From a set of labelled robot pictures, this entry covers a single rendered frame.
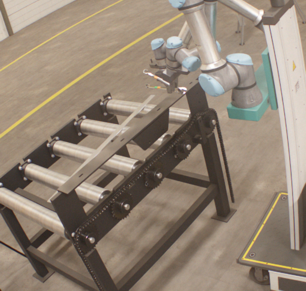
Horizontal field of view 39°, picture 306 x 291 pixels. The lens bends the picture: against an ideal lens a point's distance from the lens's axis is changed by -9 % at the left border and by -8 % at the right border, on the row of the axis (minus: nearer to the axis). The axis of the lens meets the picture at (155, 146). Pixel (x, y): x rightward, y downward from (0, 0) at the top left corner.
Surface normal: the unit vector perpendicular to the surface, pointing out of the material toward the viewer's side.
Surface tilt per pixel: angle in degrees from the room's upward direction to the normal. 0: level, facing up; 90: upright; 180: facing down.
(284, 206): 0
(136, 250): 0
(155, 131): 90
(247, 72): 90
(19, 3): 90
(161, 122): 90
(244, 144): 0
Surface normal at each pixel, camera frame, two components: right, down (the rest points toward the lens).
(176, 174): -0.60, 0.55
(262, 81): -0.25, -0.82
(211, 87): -0.76, 0.57
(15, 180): 0.76, 0.16
